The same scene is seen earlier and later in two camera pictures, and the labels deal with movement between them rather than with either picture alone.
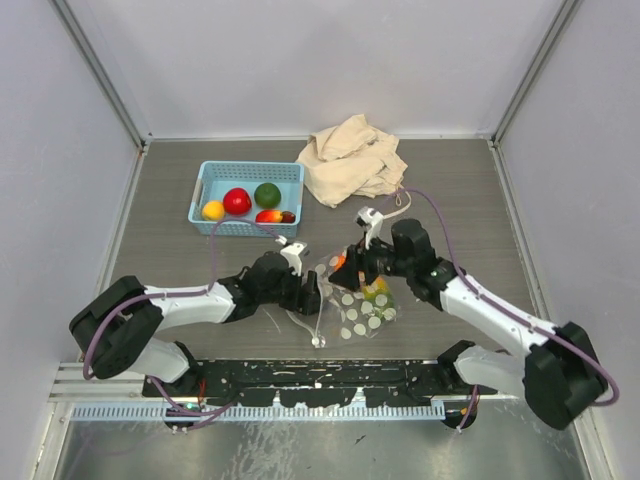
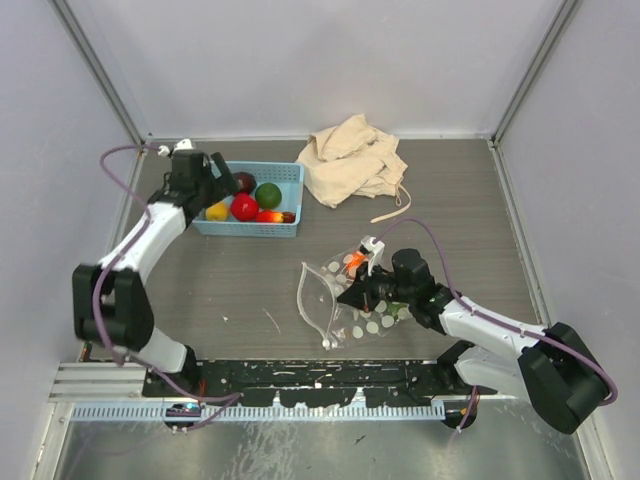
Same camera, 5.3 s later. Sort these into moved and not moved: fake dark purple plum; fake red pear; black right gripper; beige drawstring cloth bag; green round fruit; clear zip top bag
Moved: clear zip top bag; black right gripper
Not moved: beige drawstring cloth bag; fake dark purple plum; fake red pear; green round fruit
